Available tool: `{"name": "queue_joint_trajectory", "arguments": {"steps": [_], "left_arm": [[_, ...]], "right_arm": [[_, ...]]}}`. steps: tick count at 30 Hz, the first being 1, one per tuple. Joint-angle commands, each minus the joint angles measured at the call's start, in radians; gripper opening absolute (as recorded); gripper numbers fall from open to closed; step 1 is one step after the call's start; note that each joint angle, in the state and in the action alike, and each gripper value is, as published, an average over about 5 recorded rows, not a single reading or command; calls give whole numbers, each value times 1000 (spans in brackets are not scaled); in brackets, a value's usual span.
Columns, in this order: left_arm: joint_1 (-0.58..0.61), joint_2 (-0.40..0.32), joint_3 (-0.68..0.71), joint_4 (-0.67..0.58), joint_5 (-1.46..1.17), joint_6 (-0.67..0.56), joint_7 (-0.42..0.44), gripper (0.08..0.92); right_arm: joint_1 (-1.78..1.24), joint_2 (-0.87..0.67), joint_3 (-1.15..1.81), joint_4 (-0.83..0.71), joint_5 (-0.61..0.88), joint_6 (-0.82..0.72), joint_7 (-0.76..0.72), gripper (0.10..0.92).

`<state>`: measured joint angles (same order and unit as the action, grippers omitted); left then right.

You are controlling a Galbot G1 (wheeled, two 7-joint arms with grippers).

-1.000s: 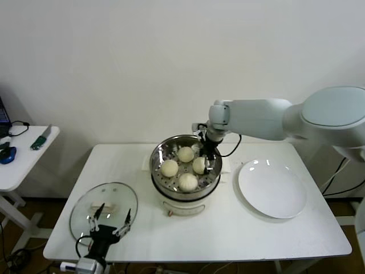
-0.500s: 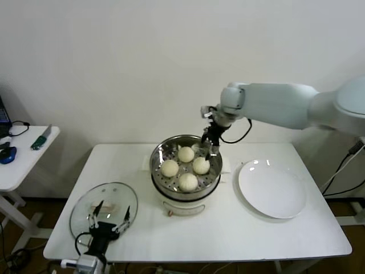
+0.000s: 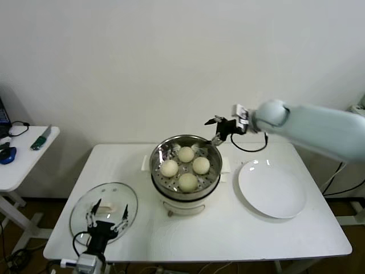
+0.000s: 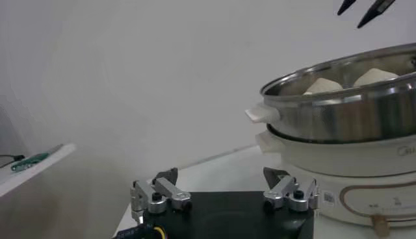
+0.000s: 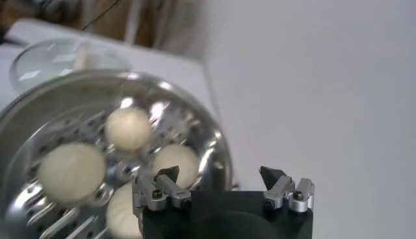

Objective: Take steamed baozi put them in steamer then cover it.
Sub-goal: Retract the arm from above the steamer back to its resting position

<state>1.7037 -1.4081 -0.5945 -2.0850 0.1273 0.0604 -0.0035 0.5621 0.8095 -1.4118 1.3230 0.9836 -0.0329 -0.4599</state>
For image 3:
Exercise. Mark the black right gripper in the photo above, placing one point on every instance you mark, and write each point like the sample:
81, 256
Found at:
228, 128

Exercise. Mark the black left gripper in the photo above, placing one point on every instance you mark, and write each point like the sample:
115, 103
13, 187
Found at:
101, 231

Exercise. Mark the round glass pot lid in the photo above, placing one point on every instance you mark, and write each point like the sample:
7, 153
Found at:
82, 199

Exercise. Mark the white steamed baozi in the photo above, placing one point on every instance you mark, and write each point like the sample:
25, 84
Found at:
186, 154
169, 168
188, 182
202, 165

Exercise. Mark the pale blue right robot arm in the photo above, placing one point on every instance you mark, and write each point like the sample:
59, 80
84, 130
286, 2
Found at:
313, 128

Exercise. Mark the perforated steel steamer basket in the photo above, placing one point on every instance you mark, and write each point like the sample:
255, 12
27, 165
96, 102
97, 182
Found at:
212, 160

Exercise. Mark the white electric cooker pot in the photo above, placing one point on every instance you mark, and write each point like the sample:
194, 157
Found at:
185, 207

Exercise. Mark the white round plate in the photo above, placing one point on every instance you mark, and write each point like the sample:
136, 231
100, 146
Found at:
271, 188

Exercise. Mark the white side table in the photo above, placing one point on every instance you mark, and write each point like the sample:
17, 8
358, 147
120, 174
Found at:
28, 165

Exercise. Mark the blue computer mouse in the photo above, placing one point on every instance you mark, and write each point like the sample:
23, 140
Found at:
8, 155

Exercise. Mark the small dark device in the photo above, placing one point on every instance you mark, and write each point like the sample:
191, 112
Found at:
4, 146

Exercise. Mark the white shelf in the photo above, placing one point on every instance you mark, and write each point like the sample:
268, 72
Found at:
356, 108

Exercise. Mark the white stand base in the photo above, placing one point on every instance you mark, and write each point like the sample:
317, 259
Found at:
350, 219

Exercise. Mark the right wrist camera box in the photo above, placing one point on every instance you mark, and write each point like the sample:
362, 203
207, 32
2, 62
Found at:
240, 114

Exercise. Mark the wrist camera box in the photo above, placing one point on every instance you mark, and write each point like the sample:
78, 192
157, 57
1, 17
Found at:
240, 114
87, 262

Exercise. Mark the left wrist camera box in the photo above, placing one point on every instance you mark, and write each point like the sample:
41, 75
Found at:
87, 262

